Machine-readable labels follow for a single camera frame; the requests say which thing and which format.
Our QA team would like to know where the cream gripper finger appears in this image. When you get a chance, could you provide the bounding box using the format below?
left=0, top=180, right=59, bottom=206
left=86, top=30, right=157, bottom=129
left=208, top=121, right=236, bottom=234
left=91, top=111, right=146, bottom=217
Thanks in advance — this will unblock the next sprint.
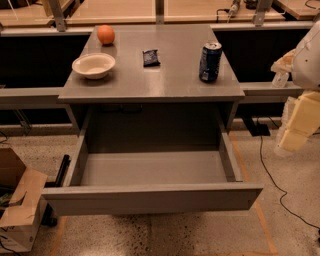
left=275, top=91, right=320, bottom=155

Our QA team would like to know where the blue rxbar wrapper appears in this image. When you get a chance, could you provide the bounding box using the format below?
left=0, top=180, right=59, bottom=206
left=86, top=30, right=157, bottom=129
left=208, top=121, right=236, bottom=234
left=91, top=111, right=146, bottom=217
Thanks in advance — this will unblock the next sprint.
left=143, top=49, right=160, bottom=67

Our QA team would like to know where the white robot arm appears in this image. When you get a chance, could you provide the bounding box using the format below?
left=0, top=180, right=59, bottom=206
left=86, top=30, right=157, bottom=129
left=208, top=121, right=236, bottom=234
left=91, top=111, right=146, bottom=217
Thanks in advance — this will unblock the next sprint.
left=271, top=21, right=320, bottom=156

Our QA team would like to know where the open grey top drawer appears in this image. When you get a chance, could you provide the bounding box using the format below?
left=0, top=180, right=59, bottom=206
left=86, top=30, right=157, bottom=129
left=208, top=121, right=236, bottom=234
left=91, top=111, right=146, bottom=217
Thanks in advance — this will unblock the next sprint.
left=41, top=106, right=264, bottom=217

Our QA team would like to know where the clear sanitizer bottle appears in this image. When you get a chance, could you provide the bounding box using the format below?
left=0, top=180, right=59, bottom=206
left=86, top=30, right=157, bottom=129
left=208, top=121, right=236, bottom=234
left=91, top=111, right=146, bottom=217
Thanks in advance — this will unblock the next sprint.
left=272, top=72, right=289, bottom=88

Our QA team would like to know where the blue soda can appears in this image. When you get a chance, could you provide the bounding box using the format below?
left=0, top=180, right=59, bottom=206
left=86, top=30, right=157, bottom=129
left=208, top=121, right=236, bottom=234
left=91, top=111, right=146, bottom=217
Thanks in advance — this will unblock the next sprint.
left=199, top=41, right=222, bottom=83

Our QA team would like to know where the white paper bowl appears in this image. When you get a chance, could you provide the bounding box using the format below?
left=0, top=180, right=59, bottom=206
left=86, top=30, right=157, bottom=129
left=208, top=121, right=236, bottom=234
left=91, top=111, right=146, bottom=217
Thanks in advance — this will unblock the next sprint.
left=72, top=53, right=116, bottom=80

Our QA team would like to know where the orange fruit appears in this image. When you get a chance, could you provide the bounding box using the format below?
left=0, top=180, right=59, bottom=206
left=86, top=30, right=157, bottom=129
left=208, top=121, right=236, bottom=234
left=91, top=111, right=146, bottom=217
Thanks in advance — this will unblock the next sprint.
left=97, top=25, right=115, bottom=45

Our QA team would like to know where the cardboard box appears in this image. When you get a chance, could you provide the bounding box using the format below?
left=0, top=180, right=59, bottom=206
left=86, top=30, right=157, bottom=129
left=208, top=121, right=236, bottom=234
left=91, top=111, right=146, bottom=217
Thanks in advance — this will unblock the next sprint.
left=0, top=148, right=47, bottom=254

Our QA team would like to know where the black floor cable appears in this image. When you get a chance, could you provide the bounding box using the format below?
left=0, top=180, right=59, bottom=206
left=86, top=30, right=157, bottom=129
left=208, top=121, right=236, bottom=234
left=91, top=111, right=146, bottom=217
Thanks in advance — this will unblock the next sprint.
left=258, top=126, right=320, bottom=231

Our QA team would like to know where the grey metal rail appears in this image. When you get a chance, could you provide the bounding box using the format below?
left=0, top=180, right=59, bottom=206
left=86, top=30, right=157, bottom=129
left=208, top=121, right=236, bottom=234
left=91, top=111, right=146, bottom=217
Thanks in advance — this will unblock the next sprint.
left=0, top=87, right=64, bottom=110

